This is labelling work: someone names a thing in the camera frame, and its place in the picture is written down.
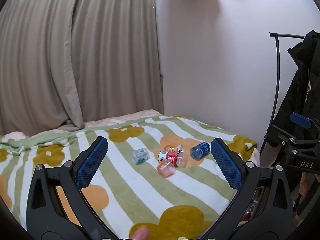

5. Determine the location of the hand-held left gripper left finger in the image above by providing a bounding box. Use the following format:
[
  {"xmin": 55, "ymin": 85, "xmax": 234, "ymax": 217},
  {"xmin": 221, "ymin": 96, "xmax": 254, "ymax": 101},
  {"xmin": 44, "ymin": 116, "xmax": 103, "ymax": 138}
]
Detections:
[{"xmin": 26, "ymin": 136, "xmax": 118, "ymax": 240}]

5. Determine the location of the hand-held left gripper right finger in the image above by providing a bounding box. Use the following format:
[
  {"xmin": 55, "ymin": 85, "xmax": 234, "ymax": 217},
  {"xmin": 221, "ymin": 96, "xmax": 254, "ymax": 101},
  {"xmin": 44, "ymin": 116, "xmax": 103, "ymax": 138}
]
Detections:
[{"xmin": 200, "ymin": 137, "xmax": 293, "ymax": 240}]

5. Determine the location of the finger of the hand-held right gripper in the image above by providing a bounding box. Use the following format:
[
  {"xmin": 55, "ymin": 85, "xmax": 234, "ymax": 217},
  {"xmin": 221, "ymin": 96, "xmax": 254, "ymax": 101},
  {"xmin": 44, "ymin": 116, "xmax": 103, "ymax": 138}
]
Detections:
[
  {"xmin": 276, "ymin": 126, "xmax": 304, "ymax": 147},
  {"xmin": 290, "ymin": 112, "xmax": 320, "ymax": 140}
]

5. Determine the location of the blue plastic cup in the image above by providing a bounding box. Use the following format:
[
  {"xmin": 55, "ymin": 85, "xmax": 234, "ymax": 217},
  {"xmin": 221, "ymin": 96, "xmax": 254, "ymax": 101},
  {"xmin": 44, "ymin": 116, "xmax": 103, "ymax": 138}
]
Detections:
[{"xmin": 190, "ymin": 142, "xmax": 211, "ymax": 160}]

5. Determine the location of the clear cup white blue label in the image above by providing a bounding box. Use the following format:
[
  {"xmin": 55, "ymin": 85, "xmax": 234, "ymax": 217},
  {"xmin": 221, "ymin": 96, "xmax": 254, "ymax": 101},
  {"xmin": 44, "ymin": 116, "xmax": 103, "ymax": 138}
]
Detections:
[{"xmin": 132, "ymin": 148, "xmax": 150, "ymax": 165}]

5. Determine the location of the clear cup red label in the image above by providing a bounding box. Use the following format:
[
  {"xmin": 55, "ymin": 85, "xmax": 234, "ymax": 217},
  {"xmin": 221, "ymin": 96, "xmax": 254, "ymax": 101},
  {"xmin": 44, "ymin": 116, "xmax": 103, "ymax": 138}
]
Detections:
[{"xmin": 158, "ymin": 150, "xmax": 188, "ymax": 168}]

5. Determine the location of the clear cup orange label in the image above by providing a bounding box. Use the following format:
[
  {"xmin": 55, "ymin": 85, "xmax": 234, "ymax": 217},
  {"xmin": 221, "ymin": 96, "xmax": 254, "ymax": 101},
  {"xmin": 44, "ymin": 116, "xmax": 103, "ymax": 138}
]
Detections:
[{"xmin": 165, "ymin": 144, "xmax": 183, "ymax": 153}]

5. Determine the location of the orange plastic cup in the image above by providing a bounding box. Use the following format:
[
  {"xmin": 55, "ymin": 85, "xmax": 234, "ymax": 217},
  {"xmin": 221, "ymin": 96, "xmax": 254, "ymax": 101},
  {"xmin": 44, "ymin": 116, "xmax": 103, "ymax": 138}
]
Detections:
[{"xmin": 157, "ymin": 160, "xmax": 176, "ymax": 178}]

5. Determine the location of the person's right hand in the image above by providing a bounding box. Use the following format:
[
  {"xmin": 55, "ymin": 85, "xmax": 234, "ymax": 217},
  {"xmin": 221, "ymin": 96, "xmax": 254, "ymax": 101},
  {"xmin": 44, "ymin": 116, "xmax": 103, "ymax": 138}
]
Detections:
[{"xmin": 299, "ymin": 172, "xmax": 320, "ymax": 197}]

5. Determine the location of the person's left hand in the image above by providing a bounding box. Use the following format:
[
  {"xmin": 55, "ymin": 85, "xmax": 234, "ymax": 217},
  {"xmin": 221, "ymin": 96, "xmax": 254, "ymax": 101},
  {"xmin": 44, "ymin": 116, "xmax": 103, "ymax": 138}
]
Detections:
[{"xmin": 130, "ymin": 226, "xmax": 149, "ymax": 240}]

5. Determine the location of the black jacket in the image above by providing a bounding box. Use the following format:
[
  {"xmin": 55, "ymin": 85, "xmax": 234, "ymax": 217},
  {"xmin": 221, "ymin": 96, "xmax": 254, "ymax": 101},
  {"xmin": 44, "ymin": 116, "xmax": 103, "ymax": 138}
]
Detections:
[{"xmin": 265, "ymin": 30, "xmax": 320, "ymax": 230}]

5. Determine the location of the striped flower print blanket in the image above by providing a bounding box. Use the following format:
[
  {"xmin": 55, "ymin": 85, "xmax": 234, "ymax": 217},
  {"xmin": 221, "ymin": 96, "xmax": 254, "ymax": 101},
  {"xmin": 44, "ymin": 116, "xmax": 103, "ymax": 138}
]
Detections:
[{"xmin": 0, "ymin": 116, "xmax": 258, "ymax": 240}]

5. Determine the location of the pink bed sheet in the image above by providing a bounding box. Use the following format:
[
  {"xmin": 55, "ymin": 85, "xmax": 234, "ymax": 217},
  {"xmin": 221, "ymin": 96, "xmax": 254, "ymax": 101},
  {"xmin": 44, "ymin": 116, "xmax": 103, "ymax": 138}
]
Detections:
[{"xmin": 0, "ymin": 109, "xmax": 165, "ymax": 141}]

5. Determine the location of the black metal coat rack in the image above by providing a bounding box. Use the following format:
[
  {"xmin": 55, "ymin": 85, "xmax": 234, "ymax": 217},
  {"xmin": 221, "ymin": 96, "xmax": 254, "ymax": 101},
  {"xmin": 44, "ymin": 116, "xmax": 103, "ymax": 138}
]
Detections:
[{"xmin": 259, "ymin": 32, "xmax": 306, "ymax": 155}]

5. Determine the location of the beige curtain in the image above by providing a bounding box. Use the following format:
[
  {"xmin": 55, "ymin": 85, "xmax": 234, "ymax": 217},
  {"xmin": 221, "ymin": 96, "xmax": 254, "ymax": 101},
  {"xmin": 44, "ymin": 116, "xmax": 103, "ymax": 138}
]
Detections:
[{"xmin": 0, "ymin": 0, "xmax": 165, "ymax": 136}]

